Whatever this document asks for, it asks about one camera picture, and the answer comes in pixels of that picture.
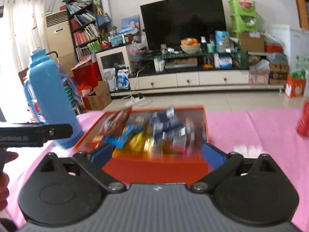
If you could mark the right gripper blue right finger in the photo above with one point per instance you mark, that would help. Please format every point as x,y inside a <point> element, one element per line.
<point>223,165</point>

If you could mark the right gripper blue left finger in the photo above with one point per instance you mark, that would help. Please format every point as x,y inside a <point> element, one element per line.
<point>93,162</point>

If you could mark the brown orange snack packet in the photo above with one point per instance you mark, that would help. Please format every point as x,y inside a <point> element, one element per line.
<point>115,123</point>

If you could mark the dark navy snack packet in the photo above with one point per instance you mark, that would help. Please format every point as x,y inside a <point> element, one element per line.
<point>167,126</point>

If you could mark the blue chocolate chip cookie packet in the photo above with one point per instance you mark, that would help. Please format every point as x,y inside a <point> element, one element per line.
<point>118,141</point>

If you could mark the person left hand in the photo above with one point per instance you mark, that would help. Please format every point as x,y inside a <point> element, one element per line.
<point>6,173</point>

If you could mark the pink floral tablecloth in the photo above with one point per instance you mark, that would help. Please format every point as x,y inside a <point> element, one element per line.
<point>274,130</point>

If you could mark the blue thermos jug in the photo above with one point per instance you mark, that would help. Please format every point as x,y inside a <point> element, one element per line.
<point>43,83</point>

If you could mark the yellow snack packet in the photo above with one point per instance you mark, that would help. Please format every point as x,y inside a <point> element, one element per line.
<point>140,143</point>

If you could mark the orange storage box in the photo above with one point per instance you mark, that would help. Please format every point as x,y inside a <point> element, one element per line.
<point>157,168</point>

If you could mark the brown cardboard box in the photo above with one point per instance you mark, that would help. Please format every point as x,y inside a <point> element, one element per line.
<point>100,98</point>

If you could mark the white power strip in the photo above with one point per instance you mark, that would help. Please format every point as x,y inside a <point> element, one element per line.
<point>134,101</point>

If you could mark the red gift box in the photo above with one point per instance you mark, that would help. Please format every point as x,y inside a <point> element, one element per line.
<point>87,74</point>

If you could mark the red soda can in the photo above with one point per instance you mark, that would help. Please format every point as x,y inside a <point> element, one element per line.
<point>303,124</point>

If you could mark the white tv cabinet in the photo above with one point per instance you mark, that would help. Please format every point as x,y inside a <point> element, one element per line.
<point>194,79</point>

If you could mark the beige standing air conditioner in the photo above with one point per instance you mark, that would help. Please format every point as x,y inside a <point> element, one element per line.
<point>59,40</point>

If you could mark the bowl of oranges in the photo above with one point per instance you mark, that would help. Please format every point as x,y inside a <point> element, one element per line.
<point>190,45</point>

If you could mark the dark bookshelf with books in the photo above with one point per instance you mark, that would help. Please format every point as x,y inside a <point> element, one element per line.
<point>88,23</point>

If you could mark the green plastic drawer stack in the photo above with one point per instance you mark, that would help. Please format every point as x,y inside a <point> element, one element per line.
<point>244,16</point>

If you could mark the black flat television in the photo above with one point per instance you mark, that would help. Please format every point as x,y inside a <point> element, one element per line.
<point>170,21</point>

